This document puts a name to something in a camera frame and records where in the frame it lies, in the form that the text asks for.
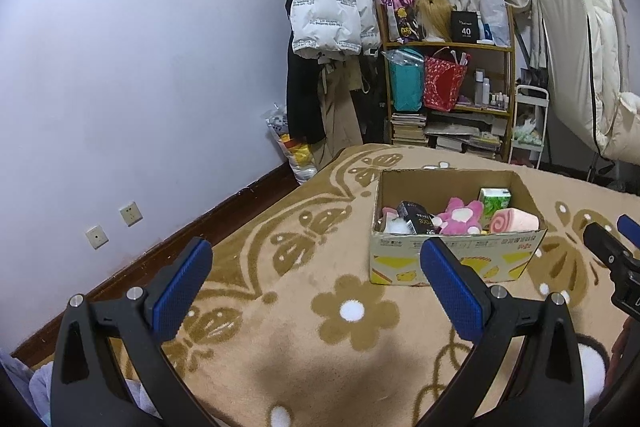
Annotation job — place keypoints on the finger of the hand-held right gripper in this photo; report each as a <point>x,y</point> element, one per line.
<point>602,242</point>
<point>629,229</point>

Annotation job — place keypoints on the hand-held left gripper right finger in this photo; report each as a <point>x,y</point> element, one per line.
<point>452,293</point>

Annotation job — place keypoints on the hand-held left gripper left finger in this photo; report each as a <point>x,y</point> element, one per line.
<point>180,293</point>

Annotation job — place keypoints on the printed cardboard box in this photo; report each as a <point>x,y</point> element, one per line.
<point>450,257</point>

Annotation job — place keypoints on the pink flower plush toy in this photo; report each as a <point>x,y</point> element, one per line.
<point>462,217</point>

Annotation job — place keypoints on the black packet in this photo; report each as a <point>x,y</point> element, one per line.
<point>417,217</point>

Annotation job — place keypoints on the pale pink roll plush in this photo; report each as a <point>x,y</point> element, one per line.
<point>515,221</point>

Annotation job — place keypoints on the green tissue pack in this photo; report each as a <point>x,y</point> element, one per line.
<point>495,204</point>

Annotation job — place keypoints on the person's right hand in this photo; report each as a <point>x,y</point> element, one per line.
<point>617,352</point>

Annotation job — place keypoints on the beige printed blanket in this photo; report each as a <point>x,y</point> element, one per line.
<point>300,307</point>

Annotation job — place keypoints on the white cart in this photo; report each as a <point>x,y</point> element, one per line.
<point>530,132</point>

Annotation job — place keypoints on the pile of magazines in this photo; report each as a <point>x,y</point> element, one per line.
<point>465,139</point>

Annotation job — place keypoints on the stack of books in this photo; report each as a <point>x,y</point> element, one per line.
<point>408,129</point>

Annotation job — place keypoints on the white folded mattress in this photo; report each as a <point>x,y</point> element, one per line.
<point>580,57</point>

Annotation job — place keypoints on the grey cloth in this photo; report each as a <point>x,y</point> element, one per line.
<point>25,387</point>

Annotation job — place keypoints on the printed plastic bag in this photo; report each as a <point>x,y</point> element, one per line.
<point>295,152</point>

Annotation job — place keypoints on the wooden shelf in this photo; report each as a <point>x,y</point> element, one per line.
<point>510,82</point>

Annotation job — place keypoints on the group of small bottles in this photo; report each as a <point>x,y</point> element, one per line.
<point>487,92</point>

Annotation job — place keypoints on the dark garment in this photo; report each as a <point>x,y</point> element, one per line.
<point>372,102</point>

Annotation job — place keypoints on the beige trousers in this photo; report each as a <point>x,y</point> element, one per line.
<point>340,117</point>

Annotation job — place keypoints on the red patterned bag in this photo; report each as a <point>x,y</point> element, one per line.
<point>442,82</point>

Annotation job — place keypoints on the teal bag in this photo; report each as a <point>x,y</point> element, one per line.
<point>406,84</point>

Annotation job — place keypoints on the black coat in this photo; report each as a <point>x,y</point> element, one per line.
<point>302,97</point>

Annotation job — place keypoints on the white paper bag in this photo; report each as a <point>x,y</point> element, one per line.
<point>495,14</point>

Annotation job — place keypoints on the black box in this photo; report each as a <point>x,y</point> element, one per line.
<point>465,27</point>

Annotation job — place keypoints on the blonde wig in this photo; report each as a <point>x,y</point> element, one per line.
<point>432,14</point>

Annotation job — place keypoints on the purple printed bag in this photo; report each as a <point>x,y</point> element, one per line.
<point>399,14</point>

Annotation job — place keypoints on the large wall socket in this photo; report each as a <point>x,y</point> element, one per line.
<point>130,214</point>

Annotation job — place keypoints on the small wall socket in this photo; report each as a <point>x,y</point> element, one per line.
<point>96,237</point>

